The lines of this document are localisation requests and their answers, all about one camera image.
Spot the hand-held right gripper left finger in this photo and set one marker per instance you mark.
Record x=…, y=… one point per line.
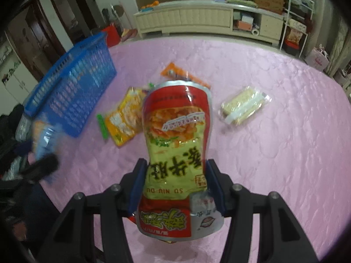
x=138, y=186

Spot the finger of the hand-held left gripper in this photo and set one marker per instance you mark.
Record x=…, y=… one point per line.
x=44, y=164

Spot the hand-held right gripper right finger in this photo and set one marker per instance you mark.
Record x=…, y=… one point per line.
x=216, y=189

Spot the light blue snack packet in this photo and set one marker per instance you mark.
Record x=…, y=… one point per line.
x=45, y=139

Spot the red and yellow snack bag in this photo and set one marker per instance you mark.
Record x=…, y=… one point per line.
x=175, y=131

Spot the yellow snack packet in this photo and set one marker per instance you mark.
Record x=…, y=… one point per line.
x=123, y=117

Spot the blue plastic basket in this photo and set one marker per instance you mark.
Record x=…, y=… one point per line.
x=79, y=87

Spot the clear cracker packet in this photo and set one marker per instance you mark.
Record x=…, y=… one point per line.
x=244, y=105

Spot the person's dark clothing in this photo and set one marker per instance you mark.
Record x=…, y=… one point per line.
x=30, y=205

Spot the green bag clip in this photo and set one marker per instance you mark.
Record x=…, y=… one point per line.
x=102, y=127

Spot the white cabinet with stickers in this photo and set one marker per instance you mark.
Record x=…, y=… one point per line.
x=13, y=74

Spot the orange snack packet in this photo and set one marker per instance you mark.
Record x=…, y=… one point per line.
x=175, y=72

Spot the dark wooden door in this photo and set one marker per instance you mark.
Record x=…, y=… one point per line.
x=30, y=33

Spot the pink flat box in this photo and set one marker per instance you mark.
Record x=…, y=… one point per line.
x=129, y=35

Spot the white tape roll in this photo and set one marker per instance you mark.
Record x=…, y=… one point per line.
x=255, y=31

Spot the white paper bag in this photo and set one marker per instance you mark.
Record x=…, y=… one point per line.
x=316, y=60

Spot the orange box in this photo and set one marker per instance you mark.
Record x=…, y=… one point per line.
x=244, y=25

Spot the red snack box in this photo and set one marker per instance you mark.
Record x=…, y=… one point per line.
x=296, y=39

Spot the cream TV cabinet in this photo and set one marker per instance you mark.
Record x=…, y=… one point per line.
x=192, y=19

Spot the white metal shelf rack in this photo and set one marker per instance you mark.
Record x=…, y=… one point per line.
x=285, y=23

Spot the pile of oranges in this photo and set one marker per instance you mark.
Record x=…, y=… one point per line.
x=153, y=4

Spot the green folded cloth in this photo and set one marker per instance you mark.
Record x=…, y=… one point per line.
x=241, y=2

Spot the cardboard box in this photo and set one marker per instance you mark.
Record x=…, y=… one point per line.
x=267, y=1

